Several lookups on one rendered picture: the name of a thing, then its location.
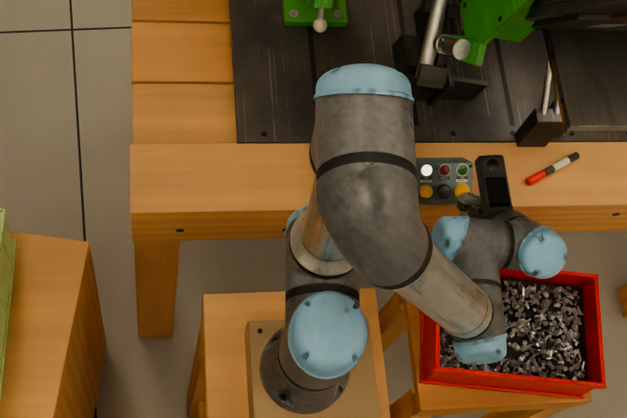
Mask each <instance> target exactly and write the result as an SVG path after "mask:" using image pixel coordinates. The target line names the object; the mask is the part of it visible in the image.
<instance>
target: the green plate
mask: <svg viewBox="0 0 627 418"><path fill-rule="evenodd" d="M534 2H535V0H463V1H462V2H461V3H460V9H461V15H462V20H463V25H464V31H465V37H468V38H472V39H475V40H479V41H481V44H482V45H484V46H486V45H487V44H488V43H489V42H490V41H491V40H492V39H493V38H498V39H503V40H508V41H513V42H518V43H520V42H522V41H523V40H524V39H525V38H526V37H527V36H528V35H530V34H531V33H532V32H533V31H534V30H535V29H536V28H532V25H533V24H534V21H526V20H525V18H526V16H527V14H528V13H529V11H530V10H531V9H530V7H531V5H533V3H534Z"/></svg>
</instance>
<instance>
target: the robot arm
mask: <svg viewBox="0 0 627 418"><path fill-rule="evenodd" d="M313 99H314V100H315V122H314V129H313V136H312V141H311V144H310V153H309V156H310V163H311V166H312V168H313V172H314V174H315V177H314V181H313V187H312V191H311V195H310V199H309V202H308V205H305V206H303V207H302V208H301V209H298V210H296V211H295V212H294V213H293V214H292V215H291V216H290V217H289V219H288V220H287V223H286V232H285V244H286V320H285V326H284V327H283V328H281V329H279V330H278V331H277V332H275V333H274V334H273V335H272V336H271V338H270V339H269V340H268V342H267V344H266V346H265V347H264V349H263V352H262V354H261V358H260V362H259V374H260V379H261V381H262V384H263V387H264V389H265V391H266V392H267V394H268V395H269V397H270V398H271V399H272V400H273V401H274V402H275V403H276V404H277V405H279V406H280V407H282V408H283V409H285V410H287V411H291V412H295V413H299V414H312V413H317V412H320V411H323V410H325V409H327V408H328V407H330V406H331V405H332V404H334V403H335V402H336V401H337V400H338V399H339V397H340V396H341V395H342V393H343V392H344V390H345V388H346V386H347V384H348V381H349V376H350V370H351V369H352V368H353V367H354V366H355V365H356V364H357V362H358V361H359V359H360V358H361V356H362V355H363V353H364V350H365V347H366V343H367V338H368V326H367V321H366V318H365V315H364V314H363V312H362V310H361V309H360V303H359V275H360V276H362V277H363V278H364V279H365V280H367V281H368V282H369V283H371V284H372V285H374V286H376V287H378V288H380V289H383V290H395V291H396V292H397V293H398V294H399V295H400V296H402V297H403V298H404V299H406V300H407V301H408V302H410V303H411V304H412V305H414V306H415V307H416V308H418V309H419V310H420V311H422V312H423V313H424V314H426V315H427V316H429V317H430V318H431V319H433V320H434V321H435V322H437V323H438V324H439V325H440V326H442V327H443V328H445V329H446V330H447V331H449V332H450V333H451V334H453V345H454V351H455V356H456V358H457V359H458V360H459V361H461V362H463V363H466V364H473V365H481V364H490V363H494V362H497V361H499V360H501V359H503V358H504V357H505V356H506V354H507V340H506V337H507V336H508V334H507V332H506V330H505V320H504V311H503V301H502V292H501V283H500V273H499V270H513V271H523V272H524V273H525V274H527V275H529V276H533V277H535V278H538V279H547V278H551V277H552V276H554V275H555V274H557V273H558V272H559V271H560V270H561V269H562V268H563V266H564V265H565V262H566V259H567V248H566V244H565V242H564V240H563V239H562V237H561V236H559V235H558V234H557V233H556V232H555V231H554V230H553V229H551V228H549V227H545V226H543V225H542V224H540V223H538V222H536V221H535V220H534V219H532V218H530V217H528V216H525V215H524V214H522V213H520V212H517V211H514V210H513V205H512V203H511V198H510V193H509V182H508V178H507V172H506V166H505V162H504V157H503V156H502V155H488V156H478V157H477V158H476V160H475V167H476V173H477V178H478V184H479V190H480V193H475V192H464V193H462V194H460V195H459V196H458V197H457V202H456V207H457V209H458V210H460V216H443V217H441V218H440V219H439V220H438V221H437V222H436V223H435V225H434V227H433V229H432V233H430V231H429V229H428V227H427V226H426V225H425V223H424V222H423V221H422V219H421V214H420V207H419V200H418V185H417V170H416V154H415V139H414V124H413V108H412V104H414V98H413V97H412V95H411V83H410V82H409V80H408V79H407V78H406V77H405V76H404V75H403V74H402V73H400V72H398V71H397V70H396V69H393V68H391V67H388V66H384V65H379V64H371V63H357V64H349V65H345V66H342V67H339V68H334V69H332V70H330V71H328V72H326V73H325V74H323V75H322V76H321V77H320V78H319V79H318V81H317V83H316V87H315V95H314V97H313Z"/></svg>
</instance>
